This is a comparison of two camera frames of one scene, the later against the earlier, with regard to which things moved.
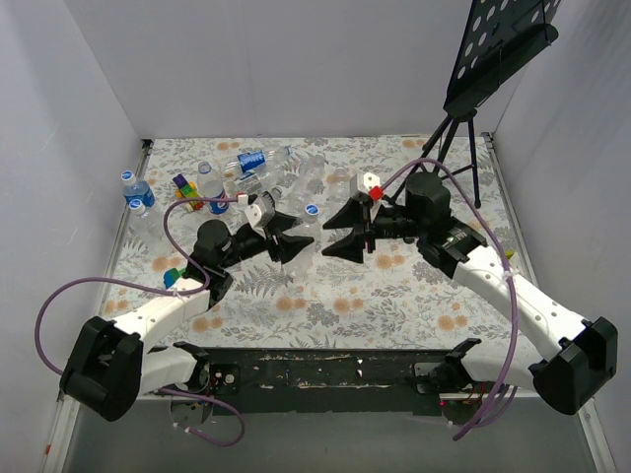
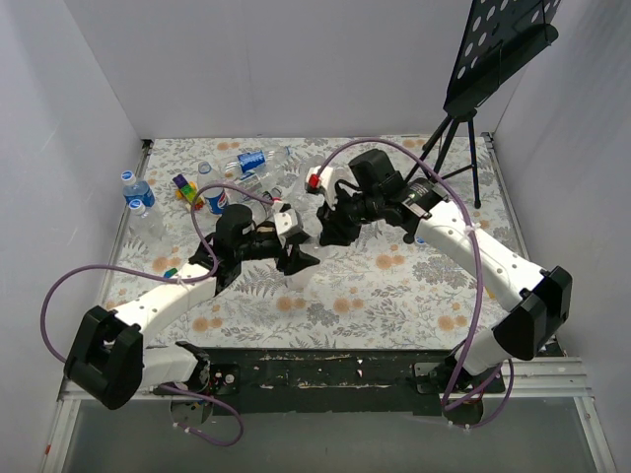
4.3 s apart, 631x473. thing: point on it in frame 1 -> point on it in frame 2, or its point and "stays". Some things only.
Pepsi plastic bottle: x=253 y=160 stays
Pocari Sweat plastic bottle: x=139 y=190 stays
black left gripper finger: x=285 y=247 -> x=297 y=261
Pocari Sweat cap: x=128 y=177 stays
